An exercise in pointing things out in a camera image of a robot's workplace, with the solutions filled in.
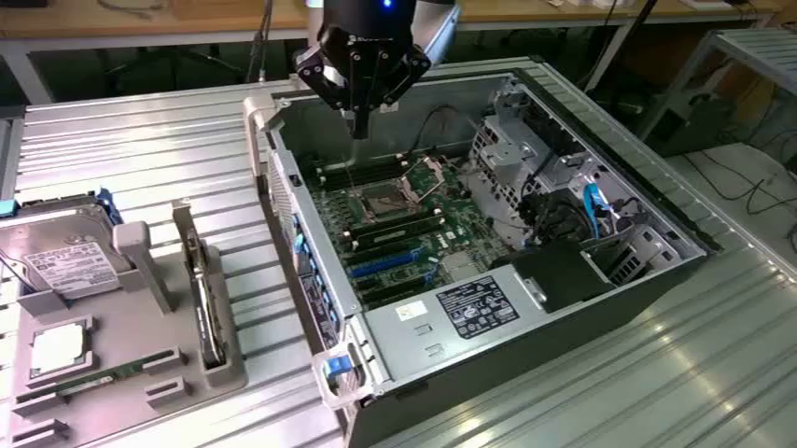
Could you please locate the open black PC case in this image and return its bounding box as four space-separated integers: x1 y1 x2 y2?
240 66 725 448

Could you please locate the blue expansion slot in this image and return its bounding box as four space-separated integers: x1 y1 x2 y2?
346 250 426 280

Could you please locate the CPU socket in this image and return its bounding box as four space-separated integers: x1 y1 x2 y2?
352 183 414 221

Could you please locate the green motherboard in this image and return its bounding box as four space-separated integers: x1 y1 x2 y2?
304 152 519 312

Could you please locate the blue disk wire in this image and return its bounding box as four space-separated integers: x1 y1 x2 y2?
583 183 619 240

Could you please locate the green graphics card with bracket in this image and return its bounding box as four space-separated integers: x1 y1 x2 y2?
169 197 230 368

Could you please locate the metal socket cover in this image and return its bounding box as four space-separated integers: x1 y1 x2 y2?
399 157 448 196

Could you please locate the grey power supply with label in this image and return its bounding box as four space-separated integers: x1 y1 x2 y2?
362 273 550 392

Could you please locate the black hanging cable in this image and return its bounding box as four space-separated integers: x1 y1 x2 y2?
247 0 276 84

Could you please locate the black wire loop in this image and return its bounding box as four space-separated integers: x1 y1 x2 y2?
418 105 482 156

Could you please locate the metal disk bay cage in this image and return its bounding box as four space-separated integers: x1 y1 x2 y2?
466 88 709 287

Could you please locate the black floor cable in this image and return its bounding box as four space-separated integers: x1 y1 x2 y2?
682 151 797 214

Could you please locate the blue plastic disk caddy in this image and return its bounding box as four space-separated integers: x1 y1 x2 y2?
0 188 127 237

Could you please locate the silver CPU chip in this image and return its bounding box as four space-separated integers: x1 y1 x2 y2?
28 323 89 375

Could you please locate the silver hard disk with label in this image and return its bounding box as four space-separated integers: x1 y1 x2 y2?
0 204 124 301

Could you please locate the silver chipset heatsink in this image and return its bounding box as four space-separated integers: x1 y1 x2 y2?
443 255 486 277

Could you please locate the black device with handle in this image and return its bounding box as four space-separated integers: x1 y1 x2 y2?
658 91 737 159

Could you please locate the wooden desk with white frame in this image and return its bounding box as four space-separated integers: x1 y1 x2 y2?
0 0 781 109

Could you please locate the grey case handle blue latch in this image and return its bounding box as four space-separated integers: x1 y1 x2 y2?
308 343 370 413

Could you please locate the grey plastic parts rack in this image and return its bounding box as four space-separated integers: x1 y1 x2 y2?
0 218 251 448

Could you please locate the black plastic shroud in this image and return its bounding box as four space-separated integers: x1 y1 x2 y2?
490 241 617 315

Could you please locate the green RAM stick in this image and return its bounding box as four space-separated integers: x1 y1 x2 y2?
16 357 175 403

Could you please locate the black installed RAM stick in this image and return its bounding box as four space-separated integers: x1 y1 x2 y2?
343 213 442 249

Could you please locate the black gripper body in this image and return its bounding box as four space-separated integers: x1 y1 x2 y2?
308 0 418 53

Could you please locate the metal slat side table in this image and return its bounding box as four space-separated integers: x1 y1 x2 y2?
639 26 797 156

